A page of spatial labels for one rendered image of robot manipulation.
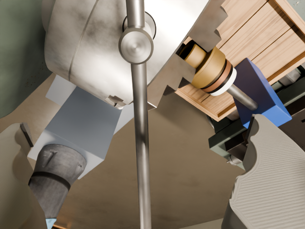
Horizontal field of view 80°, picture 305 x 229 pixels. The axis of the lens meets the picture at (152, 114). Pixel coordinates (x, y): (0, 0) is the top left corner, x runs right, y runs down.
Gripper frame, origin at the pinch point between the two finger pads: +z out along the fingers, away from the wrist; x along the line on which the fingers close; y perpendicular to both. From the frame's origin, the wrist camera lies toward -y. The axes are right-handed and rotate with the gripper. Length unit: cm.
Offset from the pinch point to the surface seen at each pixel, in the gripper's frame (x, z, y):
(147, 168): 0.2, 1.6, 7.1
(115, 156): -51, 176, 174
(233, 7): 22.4, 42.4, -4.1
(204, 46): 10.4, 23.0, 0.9
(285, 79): 45, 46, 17
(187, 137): 41, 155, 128
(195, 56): 9.0, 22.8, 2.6
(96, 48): -4.9, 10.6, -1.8
